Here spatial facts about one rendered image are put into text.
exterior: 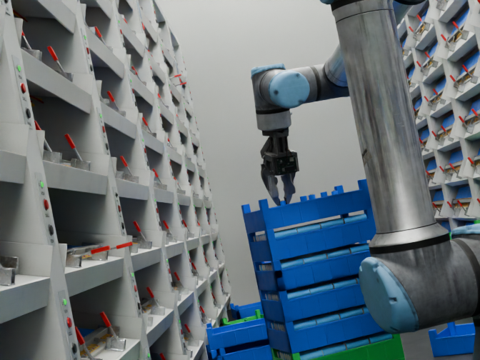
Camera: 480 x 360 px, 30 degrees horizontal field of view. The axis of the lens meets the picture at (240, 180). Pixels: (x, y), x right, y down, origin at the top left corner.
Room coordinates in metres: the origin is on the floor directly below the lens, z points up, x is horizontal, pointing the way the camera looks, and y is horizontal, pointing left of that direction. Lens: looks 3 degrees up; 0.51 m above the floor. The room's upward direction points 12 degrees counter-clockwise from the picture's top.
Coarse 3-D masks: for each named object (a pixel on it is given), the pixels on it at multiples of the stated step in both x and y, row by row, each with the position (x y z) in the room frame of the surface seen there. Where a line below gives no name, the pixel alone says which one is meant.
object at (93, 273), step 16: (64, 240) 2.13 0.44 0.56; (80, 240) 2.13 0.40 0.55; (96, 240) 2.13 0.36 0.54; (112, 240) 2.12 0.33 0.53; (64, 256) 1.52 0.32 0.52; (112, 256) 2.11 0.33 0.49; (64, 272) 1.52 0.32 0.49; (80, 272) 1.65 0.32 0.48; (96, 272) 1.81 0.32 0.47; (112, 272) 1.99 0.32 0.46; (80, 288) 1.66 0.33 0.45
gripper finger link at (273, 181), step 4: (268, 176) 2.38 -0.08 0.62; (272, 176) 2.37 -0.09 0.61; (272, 180) 2.37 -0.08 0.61; (276, 180) 2.39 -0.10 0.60; (272, 184) 2.38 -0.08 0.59; (276, 184) 2.39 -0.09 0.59; (272, 188) 2.39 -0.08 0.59; (276, 188) 2.36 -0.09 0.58; (272, 192) 2.39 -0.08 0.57; (276, 192) 2.36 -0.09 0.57; (272, 196) 2.39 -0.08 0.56; (276, 196) 2.37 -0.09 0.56; (276, 200) 2.40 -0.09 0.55; (276, 204) 2.40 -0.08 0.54; (280, 204) 2.41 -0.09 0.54
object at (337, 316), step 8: (336, 312) 2.38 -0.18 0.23; (344, 312) 2.35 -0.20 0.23; (352, 312) 2.35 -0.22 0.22; (360, 312) 2.35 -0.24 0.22; (368, 312) 2.36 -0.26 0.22; (296, 320) 2.39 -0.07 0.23; (304, 320) 2.36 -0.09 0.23; (312, 320) 2.33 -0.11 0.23; (320, 320) 2.33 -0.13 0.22; (328, 320) 2.33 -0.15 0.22; (336, 320) 2.34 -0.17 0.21; (272, 328) 2.46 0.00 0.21; (280, 328) 2.39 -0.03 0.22; (296, 328) 2.31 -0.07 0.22; (304, 328) 2.32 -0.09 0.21
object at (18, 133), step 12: (0, 132) 1.43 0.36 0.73; (12, 132) 1.42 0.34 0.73; (24, 132) 1.42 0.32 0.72; (0, 144) 1.43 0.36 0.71; (12, 144) 1.43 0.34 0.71; (24, 144) 1.42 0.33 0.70; (0, 156) 1.29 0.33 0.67; (12, 156) 1.35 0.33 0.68; (24, 156) 1.42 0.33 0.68; (0, 168) 1.30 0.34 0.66; (12, 168) 1.36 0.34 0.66; (24, 168) 1.42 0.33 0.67; (0, 180) 1.30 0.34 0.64; (12, 180) 1.36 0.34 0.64
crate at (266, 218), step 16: (352, 192) 2.36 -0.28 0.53; (368, 192) 2.37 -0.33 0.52; (272, 208) 2.30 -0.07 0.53; (288, 208) 2.31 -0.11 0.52; (304, 208) 2.32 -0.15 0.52; (320, 208) 2.33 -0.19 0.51; (336, 208) 2.34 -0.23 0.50; (352, 208) 2.36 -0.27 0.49; (368, 208) 2.37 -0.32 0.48; (256, 224) 2.37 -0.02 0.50; (272, 224) 2.30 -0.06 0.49; (288, 224) 2.31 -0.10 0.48
